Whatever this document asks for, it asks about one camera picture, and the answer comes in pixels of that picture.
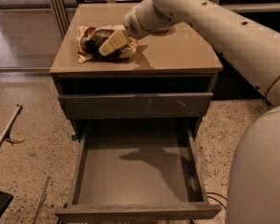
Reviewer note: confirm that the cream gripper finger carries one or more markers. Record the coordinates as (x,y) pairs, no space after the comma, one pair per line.
(114,40)

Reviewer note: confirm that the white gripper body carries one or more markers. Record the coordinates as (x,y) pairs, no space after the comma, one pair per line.
(132,24)

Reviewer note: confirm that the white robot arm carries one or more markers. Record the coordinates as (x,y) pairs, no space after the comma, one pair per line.
(254,51)

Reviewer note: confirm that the grey drawer cabinet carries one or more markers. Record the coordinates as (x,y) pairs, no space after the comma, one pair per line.
(177,61)

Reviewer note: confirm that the closed grey top drawer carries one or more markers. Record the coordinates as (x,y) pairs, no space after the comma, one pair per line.
(136,106)

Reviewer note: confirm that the open grey middle drawer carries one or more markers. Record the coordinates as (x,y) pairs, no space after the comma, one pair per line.
(136,170)

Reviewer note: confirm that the white paper bowl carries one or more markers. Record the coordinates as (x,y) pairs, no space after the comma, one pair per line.
(161,30)

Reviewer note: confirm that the blue tape piece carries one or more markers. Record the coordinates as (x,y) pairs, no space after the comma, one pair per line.
(74,137)

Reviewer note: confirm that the metal bar with hook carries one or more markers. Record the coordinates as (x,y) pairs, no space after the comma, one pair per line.
(5,136)

